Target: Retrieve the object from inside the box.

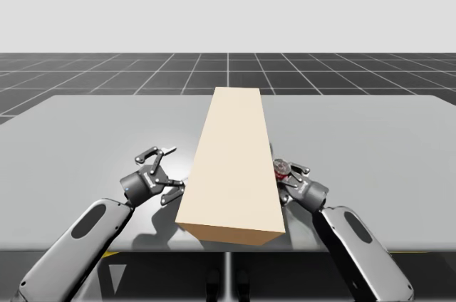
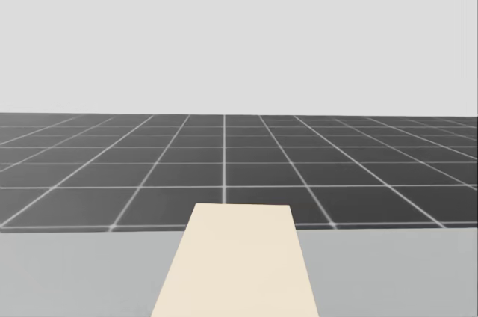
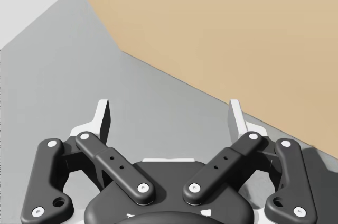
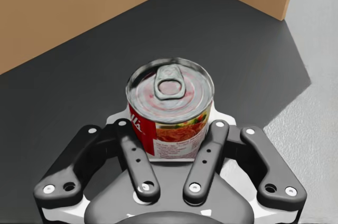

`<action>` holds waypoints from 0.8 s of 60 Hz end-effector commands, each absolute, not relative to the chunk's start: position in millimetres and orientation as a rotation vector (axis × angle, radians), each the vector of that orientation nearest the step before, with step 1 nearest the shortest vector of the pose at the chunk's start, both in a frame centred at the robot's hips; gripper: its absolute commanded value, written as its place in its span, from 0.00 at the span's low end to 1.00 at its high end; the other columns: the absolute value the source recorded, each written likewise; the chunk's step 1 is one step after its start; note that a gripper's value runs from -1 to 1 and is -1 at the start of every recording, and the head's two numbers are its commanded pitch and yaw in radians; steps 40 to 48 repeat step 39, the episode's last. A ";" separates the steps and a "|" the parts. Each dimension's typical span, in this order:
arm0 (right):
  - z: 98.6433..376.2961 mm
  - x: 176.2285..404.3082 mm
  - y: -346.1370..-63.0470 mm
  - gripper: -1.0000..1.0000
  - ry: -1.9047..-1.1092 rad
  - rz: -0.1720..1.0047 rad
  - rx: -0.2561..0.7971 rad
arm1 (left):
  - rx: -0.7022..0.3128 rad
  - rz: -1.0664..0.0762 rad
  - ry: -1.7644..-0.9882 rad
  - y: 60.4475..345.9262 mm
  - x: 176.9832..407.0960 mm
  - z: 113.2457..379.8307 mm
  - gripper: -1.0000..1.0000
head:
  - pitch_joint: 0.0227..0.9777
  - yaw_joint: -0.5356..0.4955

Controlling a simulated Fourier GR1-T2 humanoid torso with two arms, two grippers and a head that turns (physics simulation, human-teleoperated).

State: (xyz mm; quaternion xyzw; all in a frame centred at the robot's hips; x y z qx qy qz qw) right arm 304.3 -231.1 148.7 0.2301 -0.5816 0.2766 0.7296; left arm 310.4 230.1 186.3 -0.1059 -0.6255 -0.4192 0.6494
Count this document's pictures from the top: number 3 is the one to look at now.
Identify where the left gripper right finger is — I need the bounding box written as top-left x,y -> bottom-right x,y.
182,99 -> 318,224

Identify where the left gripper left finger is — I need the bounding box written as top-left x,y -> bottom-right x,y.
20,99 -> 156,223

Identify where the tall board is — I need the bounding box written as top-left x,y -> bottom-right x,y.
67,0 -> 338,160

